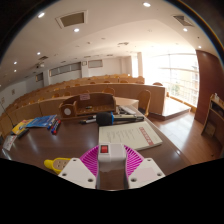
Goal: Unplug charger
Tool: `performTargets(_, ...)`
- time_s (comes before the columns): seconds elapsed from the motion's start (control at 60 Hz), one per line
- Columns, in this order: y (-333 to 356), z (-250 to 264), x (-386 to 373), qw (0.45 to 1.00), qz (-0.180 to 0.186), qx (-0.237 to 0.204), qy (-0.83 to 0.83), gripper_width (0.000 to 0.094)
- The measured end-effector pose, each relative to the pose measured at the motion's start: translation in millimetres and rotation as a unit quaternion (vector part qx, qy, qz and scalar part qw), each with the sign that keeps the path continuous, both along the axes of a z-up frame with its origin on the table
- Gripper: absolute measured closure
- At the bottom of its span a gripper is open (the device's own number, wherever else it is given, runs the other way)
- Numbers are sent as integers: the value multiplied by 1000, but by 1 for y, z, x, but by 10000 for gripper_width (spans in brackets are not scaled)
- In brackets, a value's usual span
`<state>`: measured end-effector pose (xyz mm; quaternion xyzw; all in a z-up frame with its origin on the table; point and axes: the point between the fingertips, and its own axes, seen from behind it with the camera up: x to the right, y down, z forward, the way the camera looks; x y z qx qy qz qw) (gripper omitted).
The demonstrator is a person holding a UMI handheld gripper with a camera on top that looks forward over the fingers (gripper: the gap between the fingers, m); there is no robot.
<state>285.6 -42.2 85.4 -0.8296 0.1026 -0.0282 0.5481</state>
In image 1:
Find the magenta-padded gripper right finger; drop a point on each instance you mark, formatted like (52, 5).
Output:
(146, 171)

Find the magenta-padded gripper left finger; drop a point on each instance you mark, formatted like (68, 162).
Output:
(75, 171)

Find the white charger with red switch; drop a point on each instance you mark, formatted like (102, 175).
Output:
(111, 153)

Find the white paper booklet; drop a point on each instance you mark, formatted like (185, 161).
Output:
(128, 135)

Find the red marker pen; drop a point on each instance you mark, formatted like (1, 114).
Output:
(57, 127)

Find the black marker pen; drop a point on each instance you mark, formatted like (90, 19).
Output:
(88, 120)

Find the blue booklet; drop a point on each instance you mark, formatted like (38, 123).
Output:
(41, 121)

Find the black remote control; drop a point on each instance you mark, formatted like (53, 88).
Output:
(22, 133)

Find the wooden desk organizer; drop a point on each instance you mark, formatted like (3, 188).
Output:
(90, 103)

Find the wooden chair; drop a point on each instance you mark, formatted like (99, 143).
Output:
(144, 100)

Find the white leaflet with red print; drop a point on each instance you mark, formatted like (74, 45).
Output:
(9, 142)

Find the wooden shelf unit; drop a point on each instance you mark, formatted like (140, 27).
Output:
(213, 120)

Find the rows of wooden seats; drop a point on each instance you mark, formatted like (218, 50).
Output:
(66, 85)

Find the large bright window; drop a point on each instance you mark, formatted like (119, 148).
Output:
(176, 76)

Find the recessed ceiling lights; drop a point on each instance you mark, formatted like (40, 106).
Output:
(76, 30)

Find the large ceiling air vent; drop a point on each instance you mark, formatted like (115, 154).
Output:
(71, 19)

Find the small ceiling air vent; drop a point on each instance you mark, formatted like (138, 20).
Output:
(183, 20)

